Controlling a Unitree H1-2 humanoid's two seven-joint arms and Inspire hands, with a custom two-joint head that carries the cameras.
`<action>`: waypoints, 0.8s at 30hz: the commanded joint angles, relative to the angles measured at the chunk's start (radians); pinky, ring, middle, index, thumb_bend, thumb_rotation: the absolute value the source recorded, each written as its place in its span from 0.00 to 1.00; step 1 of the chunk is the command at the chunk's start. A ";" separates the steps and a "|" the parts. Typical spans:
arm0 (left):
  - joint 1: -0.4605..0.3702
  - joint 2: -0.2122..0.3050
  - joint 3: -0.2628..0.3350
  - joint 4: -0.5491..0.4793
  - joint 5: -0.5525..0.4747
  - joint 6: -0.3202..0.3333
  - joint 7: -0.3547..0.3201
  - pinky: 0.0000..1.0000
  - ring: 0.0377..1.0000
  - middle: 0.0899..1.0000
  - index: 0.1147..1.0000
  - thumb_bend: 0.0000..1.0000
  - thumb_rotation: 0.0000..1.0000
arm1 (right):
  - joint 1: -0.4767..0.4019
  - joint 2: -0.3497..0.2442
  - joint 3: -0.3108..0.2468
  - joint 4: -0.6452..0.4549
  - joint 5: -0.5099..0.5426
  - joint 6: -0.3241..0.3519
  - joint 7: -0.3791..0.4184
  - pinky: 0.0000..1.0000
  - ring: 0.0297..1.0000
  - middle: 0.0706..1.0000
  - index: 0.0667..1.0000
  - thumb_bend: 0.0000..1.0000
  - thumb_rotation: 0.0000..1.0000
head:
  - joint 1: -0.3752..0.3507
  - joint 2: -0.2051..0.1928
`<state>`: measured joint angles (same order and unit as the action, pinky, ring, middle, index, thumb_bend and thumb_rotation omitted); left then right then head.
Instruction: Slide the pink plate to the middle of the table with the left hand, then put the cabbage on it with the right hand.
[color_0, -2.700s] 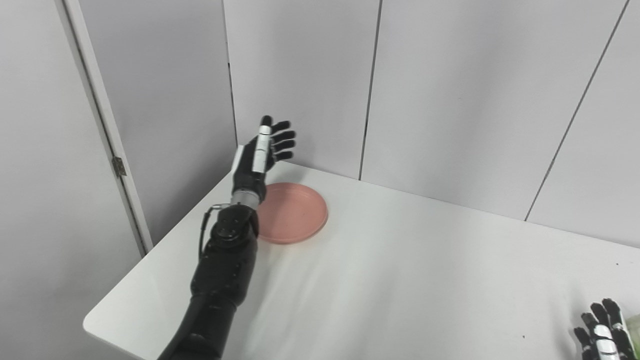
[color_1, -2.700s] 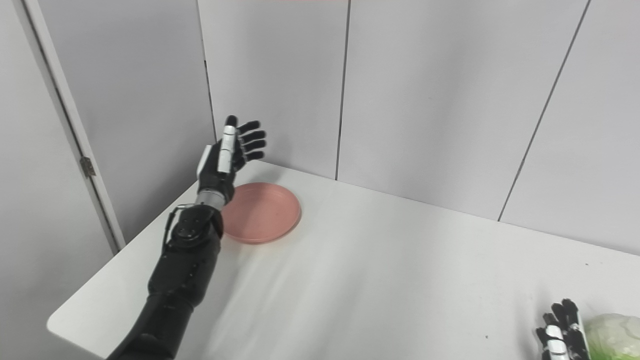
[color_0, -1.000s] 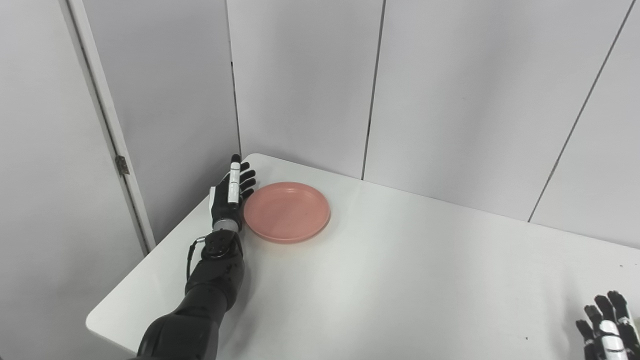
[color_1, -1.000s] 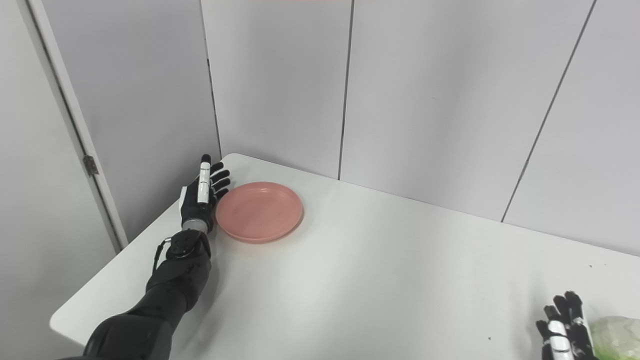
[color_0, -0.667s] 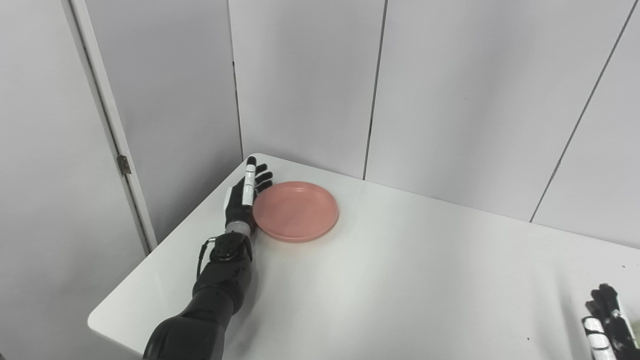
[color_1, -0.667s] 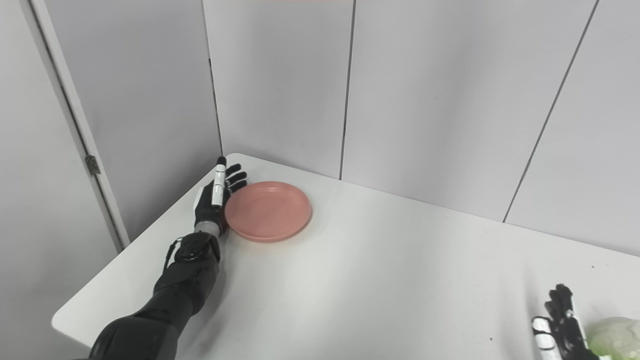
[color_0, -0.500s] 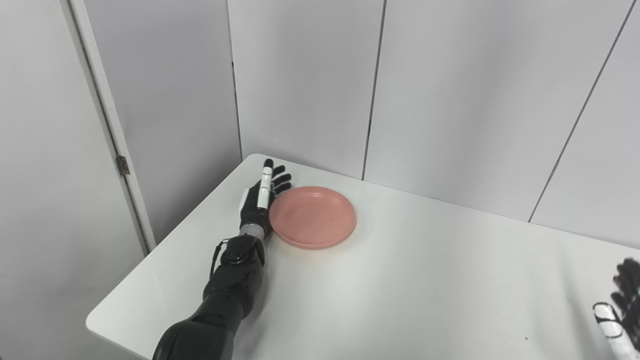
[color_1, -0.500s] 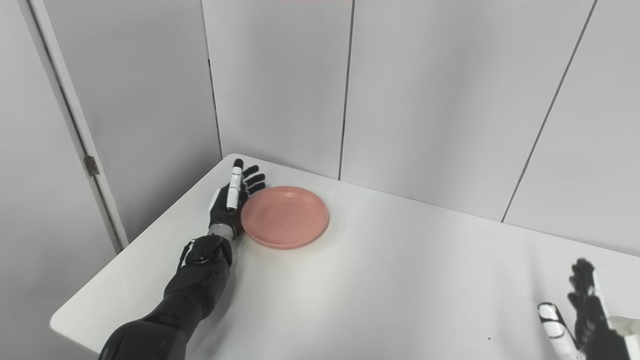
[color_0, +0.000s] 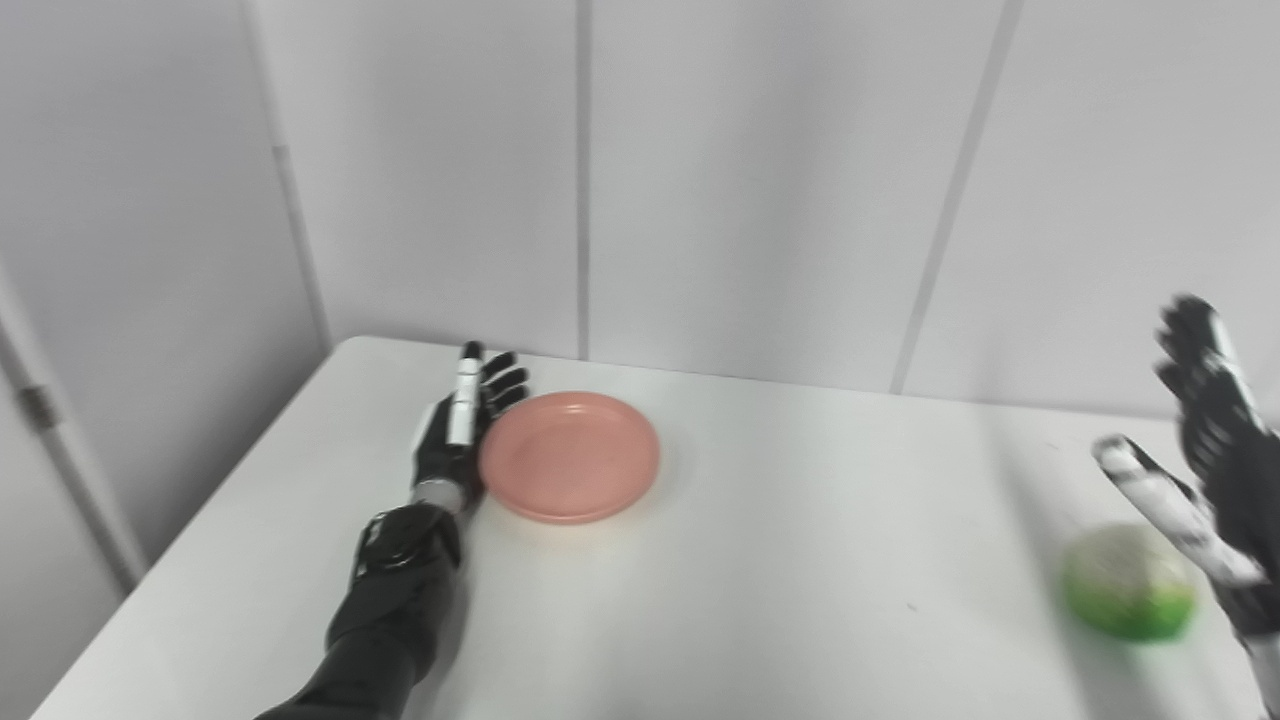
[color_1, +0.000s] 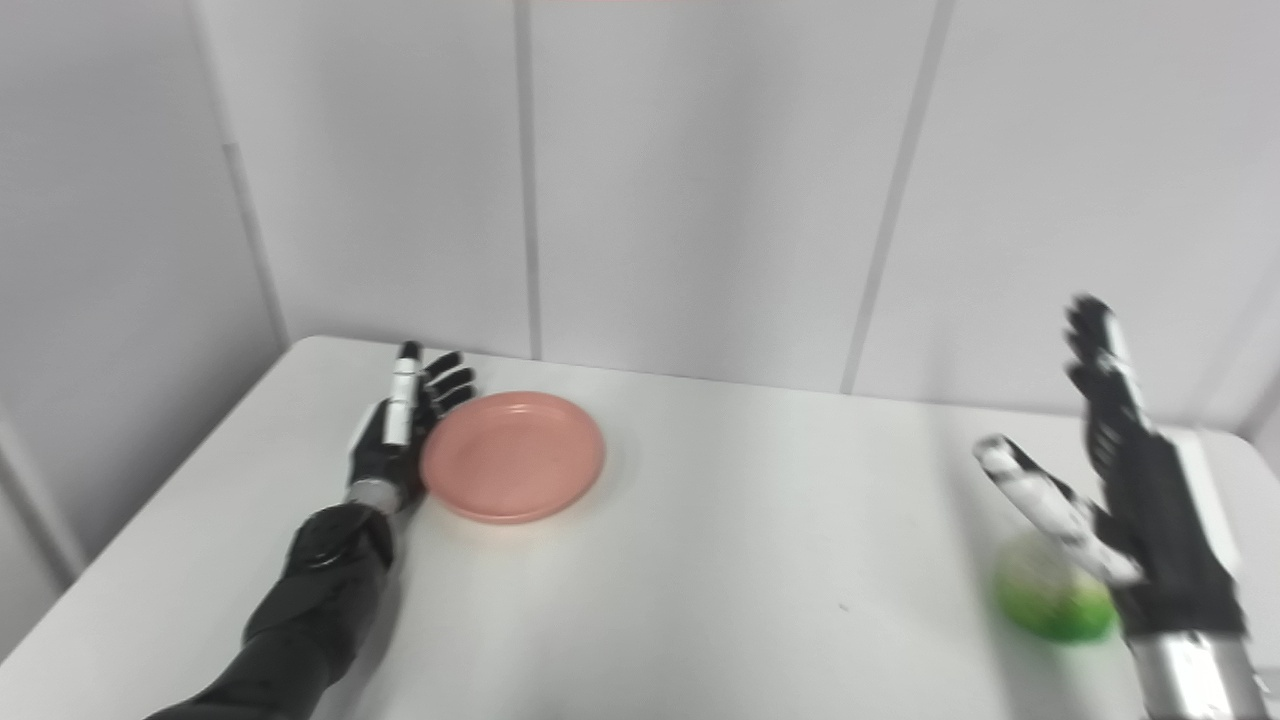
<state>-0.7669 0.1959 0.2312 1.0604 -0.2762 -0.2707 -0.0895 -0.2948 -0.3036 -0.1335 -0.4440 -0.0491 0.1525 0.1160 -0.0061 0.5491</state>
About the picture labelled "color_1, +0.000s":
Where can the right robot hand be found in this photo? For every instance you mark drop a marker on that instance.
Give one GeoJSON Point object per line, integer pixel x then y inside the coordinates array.
{"type": "Point", "coordinates": [1140, 500]}

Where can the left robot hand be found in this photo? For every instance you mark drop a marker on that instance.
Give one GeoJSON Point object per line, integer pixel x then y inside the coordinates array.
{"type": "Point", "coordinates": [395, 430]}

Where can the pink plate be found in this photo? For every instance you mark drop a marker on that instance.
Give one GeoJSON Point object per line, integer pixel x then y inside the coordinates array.
{"type": "Point", "coordinates": [512, 456]}

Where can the green white cabbage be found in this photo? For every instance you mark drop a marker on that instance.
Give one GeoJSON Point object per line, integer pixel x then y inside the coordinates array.
{"type": "Point", "coordinates": [1050, 595]}

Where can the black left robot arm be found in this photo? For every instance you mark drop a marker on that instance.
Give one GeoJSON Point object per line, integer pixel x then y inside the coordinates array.
{"type": "Point", "coordinates": [310, 600]}

